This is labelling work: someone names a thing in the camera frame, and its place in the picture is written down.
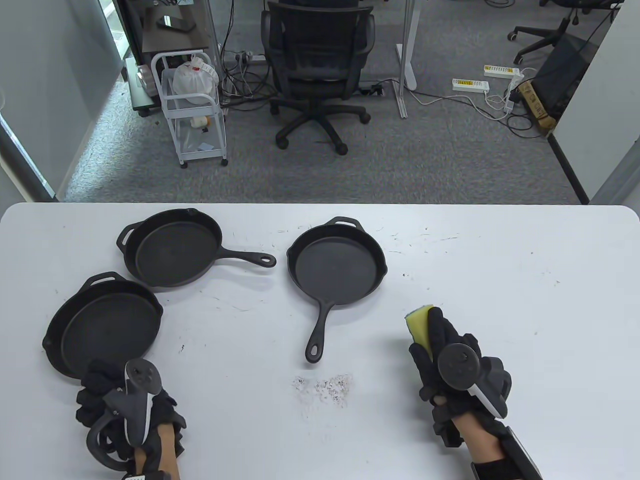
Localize black phone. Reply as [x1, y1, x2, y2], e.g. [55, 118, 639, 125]
[156, 15, 196, 33]

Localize black office chair base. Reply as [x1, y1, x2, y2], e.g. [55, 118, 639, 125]
[507, 0, 626, 65]

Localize person's left hand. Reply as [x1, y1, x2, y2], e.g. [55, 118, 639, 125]
[75, 357, 187, 471]

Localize white desk leg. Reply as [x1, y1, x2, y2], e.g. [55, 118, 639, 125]
[395, 0, 418, 119]

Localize brown cardboard box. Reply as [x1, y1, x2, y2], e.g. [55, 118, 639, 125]
[517, 80, 557, 135]

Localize person's right forearm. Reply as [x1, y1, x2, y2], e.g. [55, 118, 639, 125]
[450, 414, 506, 473]

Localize white plastic bag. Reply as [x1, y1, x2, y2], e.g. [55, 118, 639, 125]
[172, 54, 219, 106]

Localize yellow green sponge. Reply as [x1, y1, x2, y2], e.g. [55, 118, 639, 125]
[405, 305, 436, 361]

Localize white rolling cart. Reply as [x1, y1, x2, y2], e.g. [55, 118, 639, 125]
[151, 50, 229, 169]

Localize grey hand controller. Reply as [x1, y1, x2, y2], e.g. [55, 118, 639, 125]
[86, 358, 162, 471]
[437, 343, 512, 418]

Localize black low shelf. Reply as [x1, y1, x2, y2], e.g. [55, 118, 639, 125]
[124, 56, 157, 118]

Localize person's right hand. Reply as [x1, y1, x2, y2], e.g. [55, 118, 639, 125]
[409, 306, 512, 448]

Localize grey left hand controller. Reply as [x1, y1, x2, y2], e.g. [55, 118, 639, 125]
[86, 358, 162, 471]

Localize grey right hand controller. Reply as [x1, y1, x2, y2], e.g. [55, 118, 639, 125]
[437, 343, 512, 418]

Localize grey power strip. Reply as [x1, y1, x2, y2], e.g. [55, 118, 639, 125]
[222, 50, 267, 64]

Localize tangle of black cables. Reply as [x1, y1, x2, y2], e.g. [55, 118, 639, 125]
[217, 0, 281, 111]

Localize black mesh office chair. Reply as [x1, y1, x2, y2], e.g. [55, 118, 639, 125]
[260, 0, 376, 156]

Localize black cast iron frying pan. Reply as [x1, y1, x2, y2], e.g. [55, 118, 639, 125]
[42, 271, 164, 381]
[286, 216, 388, 364]
[116, 208, 277, 288]

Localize black panel board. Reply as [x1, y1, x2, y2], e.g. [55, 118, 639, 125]
[532, 35, 601, 121]

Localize dark crumbs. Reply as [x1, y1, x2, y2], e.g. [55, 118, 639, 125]
[292, 372, 354, 407]

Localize dark brown side desk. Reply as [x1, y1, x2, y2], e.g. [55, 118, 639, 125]
[141, 0, 211, 55]

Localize black right forearm pack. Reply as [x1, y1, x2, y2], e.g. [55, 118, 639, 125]
[470, 427, 543, 480]

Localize person's left forearm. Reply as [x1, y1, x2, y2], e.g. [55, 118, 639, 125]
[132, 422, 182, 480]

